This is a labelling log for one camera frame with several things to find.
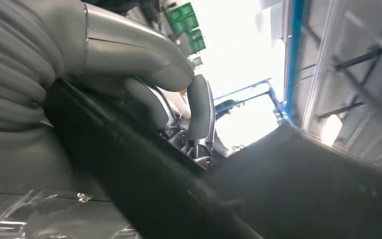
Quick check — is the blue metal shelf rack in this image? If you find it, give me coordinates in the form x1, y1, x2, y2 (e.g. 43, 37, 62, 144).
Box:
283, 0, 307, 125

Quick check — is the green plastic crate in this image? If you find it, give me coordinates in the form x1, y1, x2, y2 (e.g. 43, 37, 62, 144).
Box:
166, 2, 207, 54

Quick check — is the clear plastic film wrap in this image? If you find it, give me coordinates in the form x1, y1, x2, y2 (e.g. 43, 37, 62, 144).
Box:
0, 183, 139, 239

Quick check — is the grey overhead metal beam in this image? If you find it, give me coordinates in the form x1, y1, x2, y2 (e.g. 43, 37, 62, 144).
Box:
301, 0, 347, 132

